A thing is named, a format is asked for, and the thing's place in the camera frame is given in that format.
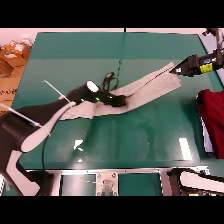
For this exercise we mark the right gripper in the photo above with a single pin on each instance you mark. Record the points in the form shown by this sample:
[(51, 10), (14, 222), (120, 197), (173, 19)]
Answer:
[(190, 66)]

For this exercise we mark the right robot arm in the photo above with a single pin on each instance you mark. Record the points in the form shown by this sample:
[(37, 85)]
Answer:
[(200, 181)]

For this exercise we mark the red garment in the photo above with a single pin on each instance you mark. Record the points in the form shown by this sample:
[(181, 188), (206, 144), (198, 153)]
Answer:
[(213, 116)]

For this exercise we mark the brown cardboard box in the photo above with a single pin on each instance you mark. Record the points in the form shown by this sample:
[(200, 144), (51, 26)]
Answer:
[(13, 63)]

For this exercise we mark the silver frame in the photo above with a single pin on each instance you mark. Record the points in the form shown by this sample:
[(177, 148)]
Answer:
[(110, 181)]

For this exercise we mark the grey T-shirt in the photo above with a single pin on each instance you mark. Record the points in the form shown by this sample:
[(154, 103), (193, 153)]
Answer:
[(146, 88)]

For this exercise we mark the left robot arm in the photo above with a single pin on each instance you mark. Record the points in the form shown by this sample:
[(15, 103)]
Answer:
[(36, 120)]

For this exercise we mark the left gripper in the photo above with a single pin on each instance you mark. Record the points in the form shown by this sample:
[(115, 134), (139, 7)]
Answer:
[(115, 99)]

